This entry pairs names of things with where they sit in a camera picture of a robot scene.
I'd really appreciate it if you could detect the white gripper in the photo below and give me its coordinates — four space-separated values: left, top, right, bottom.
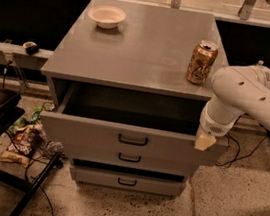
194 104 239 151

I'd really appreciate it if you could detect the grey top drawer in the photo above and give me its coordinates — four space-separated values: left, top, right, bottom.
42 83 228 165

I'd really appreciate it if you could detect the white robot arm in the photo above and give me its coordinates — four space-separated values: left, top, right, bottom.
194 63 270 151

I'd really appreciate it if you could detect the grey drawer cabinet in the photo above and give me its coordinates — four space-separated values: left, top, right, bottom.
25 0 237 204

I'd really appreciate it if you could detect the grey bottom drawer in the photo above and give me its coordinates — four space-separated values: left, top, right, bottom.
70 166 186 197

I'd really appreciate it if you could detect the gold soda can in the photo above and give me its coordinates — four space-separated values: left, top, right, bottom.
186 39 218 85

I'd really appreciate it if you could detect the crumpled clear plastic bottle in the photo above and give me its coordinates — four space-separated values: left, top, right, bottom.
43 141 64 158

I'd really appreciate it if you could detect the white paper bowl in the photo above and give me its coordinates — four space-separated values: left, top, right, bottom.
87 5 126 29

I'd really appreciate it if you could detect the green snack bag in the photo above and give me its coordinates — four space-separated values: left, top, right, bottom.
8 101 54 134

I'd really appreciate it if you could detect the chips snack bag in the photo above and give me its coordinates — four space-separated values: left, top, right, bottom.
0 125 39 167

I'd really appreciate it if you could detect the small black round device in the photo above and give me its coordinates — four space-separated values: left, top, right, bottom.
23 41 40 55

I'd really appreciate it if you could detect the black power cable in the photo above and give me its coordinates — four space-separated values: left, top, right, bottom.
215 114 270 175

